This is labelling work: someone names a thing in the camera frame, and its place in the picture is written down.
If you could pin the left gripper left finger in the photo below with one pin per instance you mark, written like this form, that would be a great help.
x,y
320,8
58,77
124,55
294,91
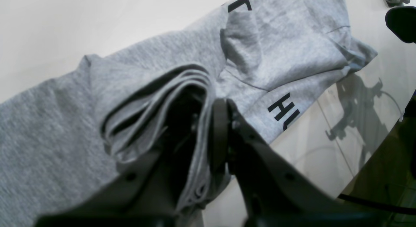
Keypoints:
x,y
163,187

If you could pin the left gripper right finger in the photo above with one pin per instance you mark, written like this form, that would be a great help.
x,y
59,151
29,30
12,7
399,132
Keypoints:
x,y
274,192

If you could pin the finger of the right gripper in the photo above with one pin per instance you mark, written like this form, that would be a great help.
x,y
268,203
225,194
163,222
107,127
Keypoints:
x,y
402,22

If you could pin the grey T-shirt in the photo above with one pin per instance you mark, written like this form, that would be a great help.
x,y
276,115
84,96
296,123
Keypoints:
x,y
64,139

